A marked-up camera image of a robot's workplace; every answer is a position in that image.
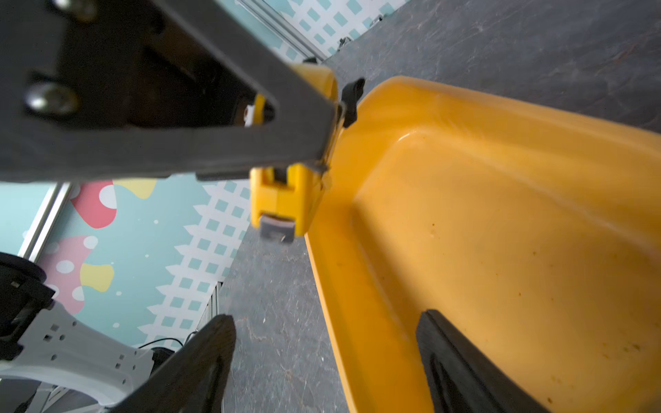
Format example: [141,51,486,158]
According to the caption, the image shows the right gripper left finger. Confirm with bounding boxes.
[111,314,237,412]

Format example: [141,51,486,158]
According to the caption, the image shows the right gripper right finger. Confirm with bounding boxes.
[416,310,547,412]

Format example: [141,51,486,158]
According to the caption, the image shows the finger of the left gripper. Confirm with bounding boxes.
[1,1,338,182]

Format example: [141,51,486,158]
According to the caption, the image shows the yellow storage box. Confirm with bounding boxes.
[306,77,660,412]

